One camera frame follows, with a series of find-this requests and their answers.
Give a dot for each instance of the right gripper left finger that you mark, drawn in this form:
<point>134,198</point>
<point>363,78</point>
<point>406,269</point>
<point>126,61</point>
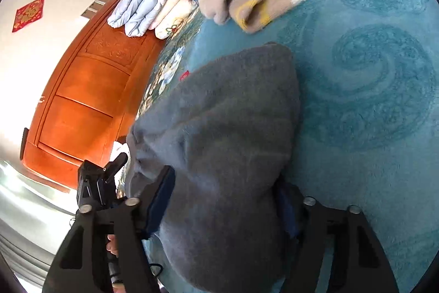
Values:
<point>83,264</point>

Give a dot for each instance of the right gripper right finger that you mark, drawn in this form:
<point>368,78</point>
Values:
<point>359,263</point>

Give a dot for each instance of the blue-grey knit sweater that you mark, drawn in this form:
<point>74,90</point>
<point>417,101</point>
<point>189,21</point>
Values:
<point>227,131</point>

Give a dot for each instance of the person's left hand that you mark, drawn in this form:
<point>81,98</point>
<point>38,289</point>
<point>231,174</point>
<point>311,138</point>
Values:
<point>111,247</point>

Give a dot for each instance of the orange wooden headboard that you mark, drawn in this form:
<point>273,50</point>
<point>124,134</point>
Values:
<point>90,101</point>

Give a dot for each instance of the floral folded quilt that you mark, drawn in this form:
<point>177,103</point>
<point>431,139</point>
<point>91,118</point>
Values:
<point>172,16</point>

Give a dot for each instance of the teal floral bed cover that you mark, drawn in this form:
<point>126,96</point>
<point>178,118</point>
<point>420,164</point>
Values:
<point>368,73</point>

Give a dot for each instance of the red wall decoration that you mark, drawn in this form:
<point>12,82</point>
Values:
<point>28,14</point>

